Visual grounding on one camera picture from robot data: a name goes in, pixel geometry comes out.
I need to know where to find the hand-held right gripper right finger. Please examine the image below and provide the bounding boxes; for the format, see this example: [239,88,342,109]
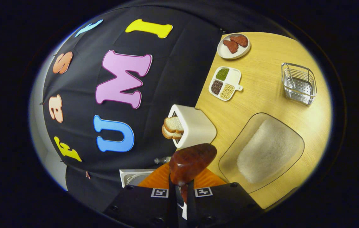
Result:
[184,168,264,228]

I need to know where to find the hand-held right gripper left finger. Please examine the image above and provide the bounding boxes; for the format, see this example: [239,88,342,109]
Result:
[103,162,178,228]

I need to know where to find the white rice cooker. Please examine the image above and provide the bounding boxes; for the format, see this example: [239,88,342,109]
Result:
[119,169,156,189]

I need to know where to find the metal wire chopstick holder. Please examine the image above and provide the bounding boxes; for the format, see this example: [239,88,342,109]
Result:
[281,62,317,106]

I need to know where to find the clear glass tray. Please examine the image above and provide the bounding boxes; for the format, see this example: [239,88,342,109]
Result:
[218,112,305,194]

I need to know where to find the white toaster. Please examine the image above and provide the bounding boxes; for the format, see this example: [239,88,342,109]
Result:
[168,104,217,149]

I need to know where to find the white divided grain dish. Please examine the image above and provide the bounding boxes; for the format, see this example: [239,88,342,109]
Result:
[208,66,243,101]

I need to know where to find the black backdrop cloth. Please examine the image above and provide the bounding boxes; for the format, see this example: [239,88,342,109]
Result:
[42,3,294,212]

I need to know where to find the white round plate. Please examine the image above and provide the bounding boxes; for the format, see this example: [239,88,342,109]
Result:
[217,33,251,60]

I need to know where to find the red meat piece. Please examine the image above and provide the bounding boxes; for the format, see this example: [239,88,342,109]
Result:
[229,35,249,48]
[223,40,239,54]

